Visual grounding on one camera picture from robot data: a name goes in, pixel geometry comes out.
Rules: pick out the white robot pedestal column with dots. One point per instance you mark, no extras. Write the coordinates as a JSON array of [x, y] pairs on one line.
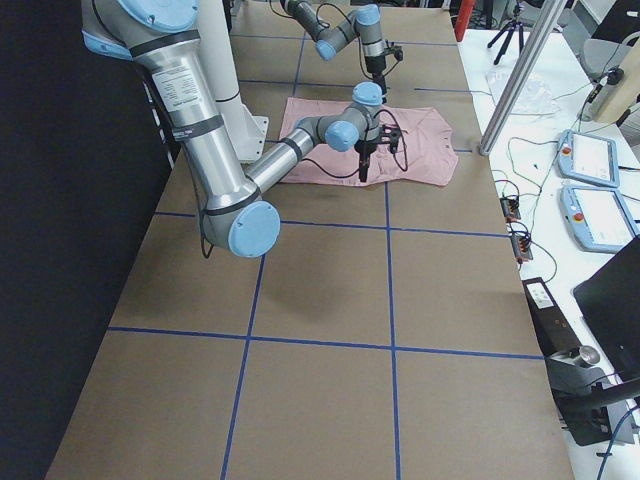
[[246, 131]]

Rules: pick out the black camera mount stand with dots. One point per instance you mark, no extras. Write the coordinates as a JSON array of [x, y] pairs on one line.
[[591, 406]]

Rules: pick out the black laptop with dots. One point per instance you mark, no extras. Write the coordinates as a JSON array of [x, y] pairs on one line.
[[609, 303]]

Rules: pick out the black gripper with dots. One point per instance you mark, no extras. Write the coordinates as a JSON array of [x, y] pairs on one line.
[[374, 65], [364, 148]]

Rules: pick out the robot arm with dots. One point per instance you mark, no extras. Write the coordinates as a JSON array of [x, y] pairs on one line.
[[184, 46], [363, 24]]

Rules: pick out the plastic bag on table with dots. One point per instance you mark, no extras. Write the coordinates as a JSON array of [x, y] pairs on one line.
[[535, 98]]

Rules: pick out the aluminium frame post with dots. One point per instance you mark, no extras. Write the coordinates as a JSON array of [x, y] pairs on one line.
[[533, 47]]

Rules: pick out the upper teach pendant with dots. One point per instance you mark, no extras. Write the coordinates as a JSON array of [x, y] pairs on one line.
[[588, 158]]

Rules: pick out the upper orange circuit board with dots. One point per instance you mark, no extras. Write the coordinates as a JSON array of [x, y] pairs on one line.
[[510, 209]]

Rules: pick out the black camera tripod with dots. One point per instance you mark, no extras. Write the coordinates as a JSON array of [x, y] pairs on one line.
[[513, 27]]

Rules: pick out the lower teach pendant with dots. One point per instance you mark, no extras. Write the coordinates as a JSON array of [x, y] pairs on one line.
[[598, 218]]

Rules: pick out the teach pendant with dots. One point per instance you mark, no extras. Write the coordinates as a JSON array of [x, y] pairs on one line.
[[598, 218], [588, 158]]

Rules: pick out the orange circuit board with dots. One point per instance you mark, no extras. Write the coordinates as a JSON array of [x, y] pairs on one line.
[[521, 246], [510, 209]]

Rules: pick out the beige board with clamp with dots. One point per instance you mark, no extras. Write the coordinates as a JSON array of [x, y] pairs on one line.
[[613, 69]]

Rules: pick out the pink Snoopy t-shirt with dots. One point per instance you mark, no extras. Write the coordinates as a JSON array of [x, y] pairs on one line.
[[425, 155]]

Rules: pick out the lower orange circuit board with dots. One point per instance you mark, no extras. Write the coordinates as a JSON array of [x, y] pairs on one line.
[[521, 246]]

